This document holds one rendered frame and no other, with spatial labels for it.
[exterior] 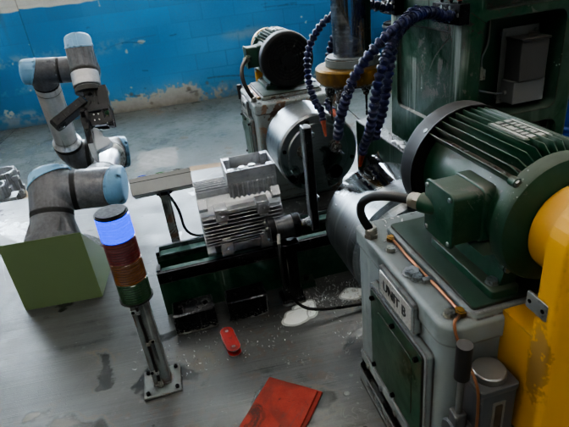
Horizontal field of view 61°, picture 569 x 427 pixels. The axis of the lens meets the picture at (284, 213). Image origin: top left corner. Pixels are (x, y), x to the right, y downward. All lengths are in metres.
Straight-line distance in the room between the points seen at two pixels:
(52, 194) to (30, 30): 5.51
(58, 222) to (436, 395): 1.06
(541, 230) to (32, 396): 1.05
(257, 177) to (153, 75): 5.62
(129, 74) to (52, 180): 5.33
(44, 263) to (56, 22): 5.55
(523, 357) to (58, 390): 0.94
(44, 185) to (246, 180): 0.59
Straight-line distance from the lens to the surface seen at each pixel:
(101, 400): 1.16
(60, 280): 1.45
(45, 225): 1.44
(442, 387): 0.72
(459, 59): 1.17
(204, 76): 6.72
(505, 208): 0.59
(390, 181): 0.99
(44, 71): 1.64
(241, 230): 1.18
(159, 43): 6.67
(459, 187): 0.62
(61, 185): 1.48
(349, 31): 1.17
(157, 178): 1.41
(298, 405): 1.02
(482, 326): 0.66
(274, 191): 1.18
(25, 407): 1.23
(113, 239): 0.90
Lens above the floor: 1.58
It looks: 28 degrees down
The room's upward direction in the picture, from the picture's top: 7 degrees counter-clockwise
